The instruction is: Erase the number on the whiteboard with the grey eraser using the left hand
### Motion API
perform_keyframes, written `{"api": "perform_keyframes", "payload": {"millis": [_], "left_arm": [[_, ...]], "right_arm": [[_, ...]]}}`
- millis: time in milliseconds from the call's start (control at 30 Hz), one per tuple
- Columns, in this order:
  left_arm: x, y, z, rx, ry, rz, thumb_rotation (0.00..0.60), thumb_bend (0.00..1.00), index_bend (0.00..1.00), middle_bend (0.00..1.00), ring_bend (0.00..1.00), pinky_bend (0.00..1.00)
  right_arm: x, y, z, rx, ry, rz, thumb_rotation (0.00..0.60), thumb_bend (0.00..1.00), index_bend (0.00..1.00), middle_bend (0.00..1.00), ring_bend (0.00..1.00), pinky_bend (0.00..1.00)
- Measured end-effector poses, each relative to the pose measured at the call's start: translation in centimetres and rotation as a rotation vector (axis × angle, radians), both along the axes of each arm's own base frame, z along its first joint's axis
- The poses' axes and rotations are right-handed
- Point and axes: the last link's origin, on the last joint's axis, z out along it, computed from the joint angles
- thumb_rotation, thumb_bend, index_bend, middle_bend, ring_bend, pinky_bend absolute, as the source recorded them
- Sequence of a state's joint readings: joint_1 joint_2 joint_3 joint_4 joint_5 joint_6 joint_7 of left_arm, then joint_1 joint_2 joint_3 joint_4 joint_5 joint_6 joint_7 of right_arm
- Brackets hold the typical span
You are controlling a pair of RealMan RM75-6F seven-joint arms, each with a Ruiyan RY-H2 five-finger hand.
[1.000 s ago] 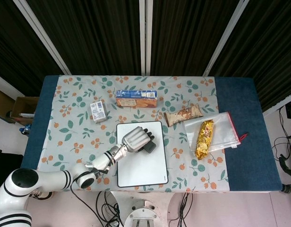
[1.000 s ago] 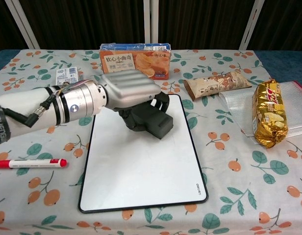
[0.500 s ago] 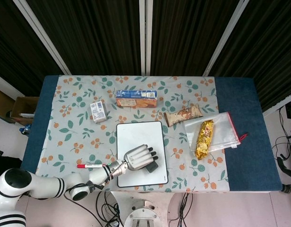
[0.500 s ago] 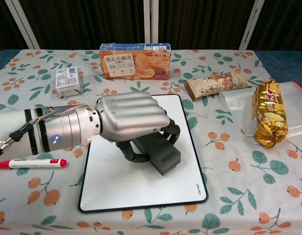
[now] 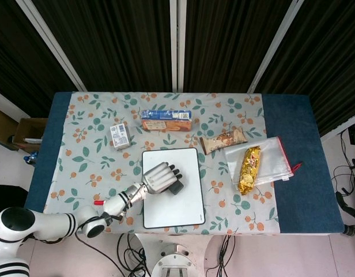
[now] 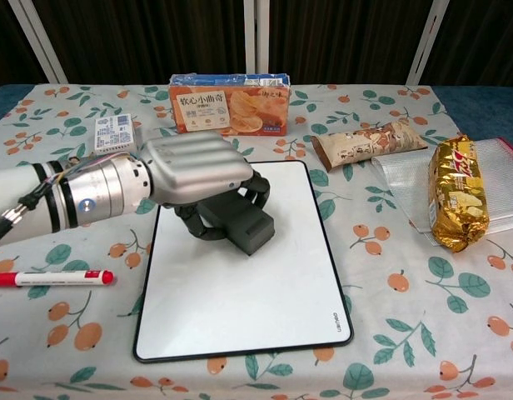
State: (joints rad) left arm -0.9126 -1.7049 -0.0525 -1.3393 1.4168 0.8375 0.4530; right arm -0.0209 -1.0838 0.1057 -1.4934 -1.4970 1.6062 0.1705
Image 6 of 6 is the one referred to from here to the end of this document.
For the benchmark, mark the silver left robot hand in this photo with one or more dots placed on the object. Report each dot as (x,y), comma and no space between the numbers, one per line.
(194,166)

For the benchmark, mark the dark grey board eraser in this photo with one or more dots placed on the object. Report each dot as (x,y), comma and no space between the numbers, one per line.
(248,227)

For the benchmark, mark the white dry-erase board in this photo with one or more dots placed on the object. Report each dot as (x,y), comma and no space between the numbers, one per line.
(240,300)

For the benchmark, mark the red and white marker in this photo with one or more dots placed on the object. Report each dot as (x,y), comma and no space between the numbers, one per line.
(52,278)

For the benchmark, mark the orange cookie box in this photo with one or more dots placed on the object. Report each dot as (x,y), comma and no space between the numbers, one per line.
(206,112)

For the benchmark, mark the small white blue carton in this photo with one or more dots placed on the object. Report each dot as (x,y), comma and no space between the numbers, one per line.
(113,133)

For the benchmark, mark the black pleated curtain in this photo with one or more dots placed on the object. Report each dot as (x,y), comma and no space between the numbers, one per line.
(148,37)
(344,37)
(6,46)
(481,41)

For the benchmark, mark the brown snack packet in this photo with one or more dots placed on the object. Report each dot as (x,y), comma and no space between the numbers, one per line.
(365,146)

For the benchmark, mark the floral tablecloth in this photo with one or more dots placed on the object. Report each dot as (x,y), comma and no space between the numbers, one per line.
(406,291)

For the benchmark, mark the gold foil snack packet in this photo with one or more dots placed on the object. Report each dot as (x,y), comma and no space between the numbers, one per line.
(456,196)

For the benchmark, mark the clear zip pouch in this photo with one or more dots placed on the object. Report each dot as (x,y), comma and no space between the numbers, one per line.
(502,175)

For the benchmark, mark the white frame post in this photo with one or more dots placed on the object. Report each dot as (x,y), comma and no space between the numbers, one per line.
(38,37)
(256,37)
(427,41)

